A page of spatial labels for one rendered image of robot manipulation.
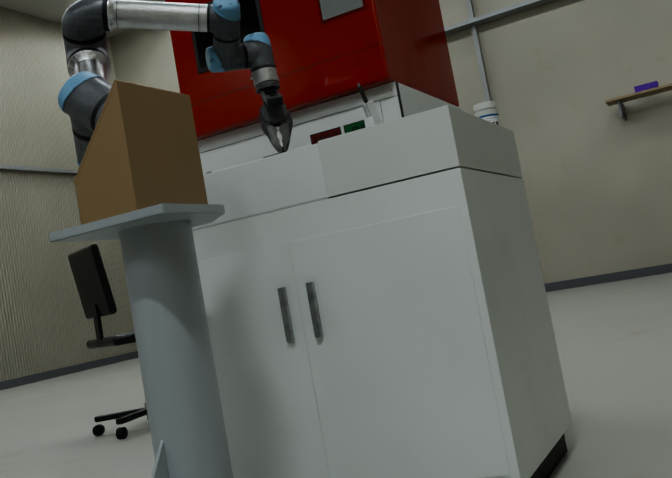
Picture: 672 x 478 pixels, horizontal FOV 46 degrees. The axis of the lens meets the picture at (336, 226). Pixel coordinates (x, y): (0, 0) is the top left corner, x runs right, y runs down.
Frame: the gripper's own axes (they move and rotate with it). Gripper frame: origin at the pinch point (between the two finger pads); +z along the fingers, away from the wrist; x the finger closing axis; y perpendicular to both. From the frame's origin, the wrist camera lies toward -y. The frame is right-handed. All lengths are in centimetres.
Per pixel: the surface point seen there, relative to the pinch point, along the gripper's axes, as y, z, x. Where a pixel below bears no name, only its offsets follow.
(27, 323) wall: 1047, -22, 289
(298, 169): -24.8, 10.7, 0.9
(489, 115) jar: -4, 2, -62
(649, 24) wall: 710, -215, -628
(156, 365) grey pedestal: -47, 50, 44
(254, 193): -16.3, 13.2, 12.3
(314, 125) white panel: 39.3, -14.1, -18.3
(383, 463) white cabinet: -29, 86, -3
